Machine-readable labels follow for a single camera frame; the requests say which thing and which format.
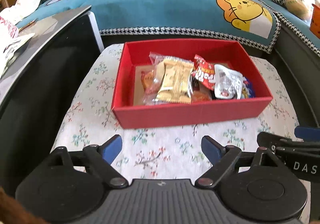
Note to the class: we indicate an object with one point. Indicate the blue snack packet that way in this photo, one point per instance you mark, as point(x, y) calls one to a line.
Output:
point(247, 89)

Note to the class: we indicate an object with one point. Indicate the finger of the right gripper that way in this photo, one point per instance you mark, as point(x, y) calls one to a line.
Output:
point(279, 144)
point(307, 133)

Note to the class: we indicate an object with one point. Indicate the yellow biscuit packet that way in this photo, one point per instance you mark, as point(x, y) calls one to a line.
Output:
point(172, 80)

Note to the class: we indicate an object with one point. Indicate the clear round pastry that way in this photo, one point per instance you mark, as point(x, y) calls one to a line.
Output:
point(147, 78)

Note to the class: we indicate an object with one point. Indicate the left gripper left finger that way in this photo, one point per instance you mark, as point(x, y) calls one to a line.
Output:
point(97, 160)

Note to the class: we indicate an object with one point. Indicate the red cardboard box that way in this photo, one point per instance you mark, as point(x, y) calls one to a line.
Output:
point(131, 112)

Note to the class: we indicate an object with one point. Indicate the floral tablecloth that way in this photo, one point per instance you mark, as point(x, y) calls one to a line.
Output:
point(165, 153)

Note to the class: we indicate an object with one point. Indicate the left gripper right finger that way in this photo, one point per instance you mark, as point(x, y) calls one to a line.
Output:
point(226, 161)

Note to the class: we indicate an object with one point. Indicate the orange snack packet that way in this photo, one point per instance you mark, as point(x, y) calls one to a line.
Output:
point(200, 95)

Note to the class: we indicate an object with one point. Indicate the red candy bag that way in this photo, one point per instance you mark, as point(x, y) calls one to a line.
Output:
point(204, 72)

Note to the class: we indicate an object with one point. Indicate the white snack packet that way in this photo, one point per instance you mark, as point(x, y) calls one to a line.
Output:
point(228, 83)

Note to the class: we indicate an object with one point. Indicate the teal lion sofa cover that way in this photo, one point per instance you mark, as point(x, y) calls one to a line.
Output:
point(255, 23)

